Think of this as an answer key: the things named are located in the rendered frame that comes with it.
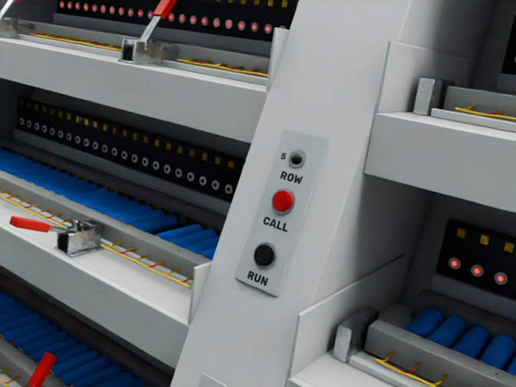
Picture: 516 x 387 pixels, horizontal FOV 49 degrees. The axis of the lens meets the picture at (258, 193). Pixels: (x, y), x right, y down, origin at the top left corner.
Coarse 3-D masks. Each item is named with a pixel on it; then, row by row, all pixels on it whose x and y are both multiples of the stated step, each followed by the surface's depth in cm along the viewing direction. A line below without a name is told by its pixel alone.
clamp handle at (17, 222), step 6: (12, 216) 50; (12, 222) 50; (18, 222) 50; (24, 222) 50; (30, 222) 51; (36, 222) 51; (42, 222) 53; (72, 222) 56; (78, 222) 56; (24, 228) 50; (30, 228) 51; (36, 228) 52; (42, 228) 52; (48, 228) 53; (54, 228) 53; (60, 228) 54; (72, 228) 56; (78, 228) 56
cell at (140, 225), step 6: (162, 216) 64; (168, 216) 65; (174, 216) 65; (132, 222) 61; (138, 222) 61; (144, 222) 62; (150, 222) 62; (156, 222) 63; (162, 222) 63; (168, 222) 64; (174, 222) 65; (138, 228) 60; (144, 228) 61; (150, 228) 62; (156, 228) 63; (162, 228) 63
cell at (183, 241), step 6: (192, 234) 60; (198, 234) 60; (204, 234) 61; (210, 234) 61; (216, 234) 62; (168, 240) 57; (174, 240) 57; (180, 240) 58; (186, 240) 58; (192, 240) 59; (198, 240) 59; (180, 246) 57
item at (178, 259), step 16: (0, 176) 70; (16, 192) 68; (32, 192) 66; (48, 192) 66; (48, 208) 64; (64, 208) 62; (80, 208) 62; (112, 224) 58; (112, 240) 58; (128, 240) 57; (144, 240) 55; (160, 240) 56; (144, 256) 54; (160, 256) 54; (176, 256) 53; (192, 256) 53; (176, 272) 53; (192, 272) 52
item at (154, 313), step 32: (0, 128) 92; (96, 160) 79; (192, 192) 69; (0, 224) 61; (0, 256) 61; (32, 256) 57; (64, 256) 55; (96, 256) 56; (64, 288) 54; (96, 288) 52; (128, 288) 50; (160, 288) 51; (192, 288) 44; (96, 320) 52; (128, 320) 49; (160, 320) 47; (160, 352) 47
